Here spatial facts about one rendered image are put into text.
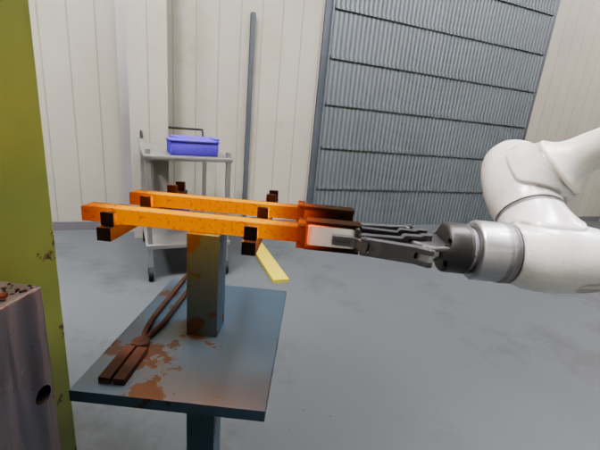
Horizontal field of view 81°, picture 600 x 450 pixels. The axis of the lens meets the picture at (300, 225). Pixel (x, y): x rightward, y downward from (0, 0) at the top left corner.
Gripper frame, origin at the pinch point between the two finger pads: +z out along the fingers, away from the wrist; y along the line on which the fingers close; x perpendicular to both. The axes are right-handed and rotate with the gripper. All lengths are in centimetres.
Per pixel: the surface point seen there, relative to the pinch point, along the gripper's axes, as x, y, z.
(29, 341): -12.9, -15.1, 36.1
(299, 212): 0.4, 10.1, 5.3
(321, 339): -98, 121, -10
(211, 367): -26.2, 0.3, 17.8
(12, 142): 8, 8, 55
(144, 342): -25.0, 3.4, 31.0
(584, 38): 159, 496, -338
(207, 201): 0.7, 10.4, 22.0
